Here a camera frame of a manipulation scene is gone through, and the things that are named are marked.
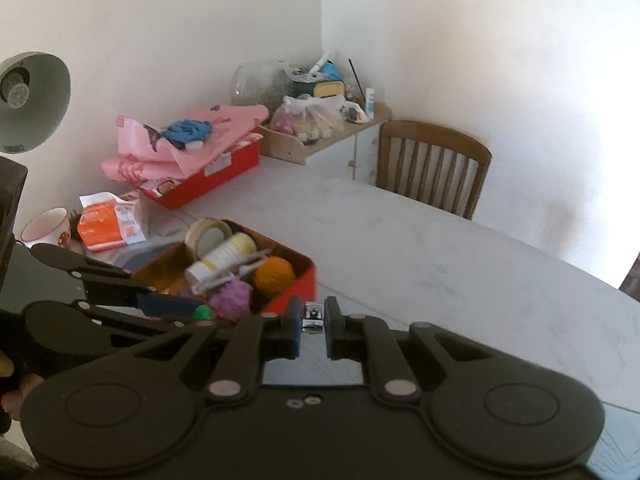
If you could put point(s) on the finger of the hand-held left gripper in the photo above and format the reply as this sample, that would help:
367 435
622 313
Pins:
165 306
150 327

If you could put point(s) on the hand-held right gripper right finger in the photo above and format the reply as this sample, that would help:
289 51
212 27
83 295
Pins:
332 332

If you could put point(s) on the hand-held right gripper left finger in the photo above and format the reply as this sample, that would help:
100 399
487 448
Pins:
298 332

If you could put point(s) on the metal nail clipper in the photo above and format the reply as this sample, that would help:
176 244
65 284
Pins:
313 317

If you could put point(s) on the small green ball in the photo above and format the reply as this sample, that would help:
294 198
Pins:
202 313

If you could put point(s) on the red metal tin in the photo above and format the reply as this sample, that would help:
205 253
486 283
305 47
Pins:
292 292

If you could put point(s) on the purple rubber toy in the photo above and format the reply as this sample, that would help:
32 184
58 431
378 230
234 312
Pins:
231 299

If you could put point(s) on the round chrome lid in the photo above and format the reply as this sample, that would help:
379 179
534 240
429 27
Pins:
210 237

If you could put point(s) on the person's left hand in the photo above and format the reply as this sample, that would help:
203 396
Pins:
12 400

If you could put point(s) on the orange yarn ball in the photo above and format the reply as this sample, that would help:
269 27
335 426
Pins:
274 277

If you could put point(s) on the white yellow bottle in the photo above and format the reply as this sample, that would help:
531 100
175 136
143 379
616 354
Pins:
227 252

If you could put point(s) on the white red mug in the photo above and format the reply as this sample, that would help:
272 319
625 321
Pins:
47 227

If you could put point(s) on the orange tissue pack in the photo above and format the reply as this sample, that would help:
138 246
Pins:
105 222

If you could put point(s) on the red cardboard box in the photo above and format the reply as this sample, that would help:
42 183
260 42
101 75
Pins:
220 175

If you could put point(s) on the blue cloth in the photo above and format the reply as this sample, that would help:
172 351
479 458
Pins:
187 131

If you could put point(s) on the wooden top sideboard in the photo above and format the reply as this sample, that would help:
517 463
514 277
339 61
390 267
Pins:
325 150

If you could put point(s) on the brown wooden chair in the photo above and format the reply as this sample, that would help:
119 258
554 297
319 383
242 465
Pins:
432 165

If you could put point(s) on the clear plastic bag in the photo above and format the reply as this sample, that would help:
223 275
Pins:
307 117

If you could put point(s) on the white desk lamp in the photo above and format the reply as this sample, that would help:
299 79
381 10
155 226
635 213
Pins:
37 100

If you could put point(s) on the white tube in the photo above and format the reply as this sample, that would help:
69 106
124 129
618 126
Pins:
370 102

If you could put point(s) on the glass bowl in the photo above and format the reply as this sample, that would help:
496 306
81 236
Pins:
252 85

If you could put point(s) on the green yellow case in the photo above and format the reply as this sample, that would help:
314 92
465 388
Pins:
325 87

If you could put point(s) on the black stick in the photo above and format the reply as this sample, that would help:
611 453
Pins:
356 79

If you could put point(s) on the fish print table mat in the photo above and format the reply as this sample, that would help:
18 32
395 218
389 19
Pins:
620 440

